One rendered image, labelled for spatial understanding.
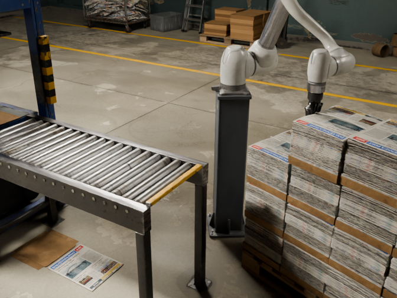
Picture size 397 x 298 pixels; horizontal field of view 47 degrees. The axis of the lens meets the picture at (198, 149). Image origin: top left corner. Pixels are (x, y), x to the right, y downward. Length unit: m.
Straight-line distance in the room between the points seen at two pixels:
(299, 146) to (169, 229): 1.33
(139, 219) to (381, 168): 1.05
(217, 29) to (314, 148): 6.71
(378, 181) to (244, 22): 6.67
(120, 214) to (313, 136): 0.95
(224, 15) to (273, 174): 6.89
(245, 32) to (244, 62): 5.79
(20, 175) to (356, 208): 1.66
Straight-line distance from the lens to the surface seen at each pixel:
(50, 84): 3.21
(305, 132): 2.22
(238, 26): 8.58
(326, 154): 2.19
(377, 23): 8.89
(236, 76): 2.73
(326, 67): 2.31
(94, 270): 2.96
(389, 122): 2.36
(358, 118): 2.38
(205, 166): 2.36
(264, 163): 2.46
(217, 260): 2.99
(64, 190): 2.29
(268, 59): 2.83
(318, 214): 2.35
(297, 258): 2.58
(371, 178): 2.11
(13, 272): 3.09
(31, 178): 2.45
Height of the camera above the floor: 1.87
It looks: 25 degrees down
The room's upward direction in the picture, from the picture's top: 1 degrees clockwise
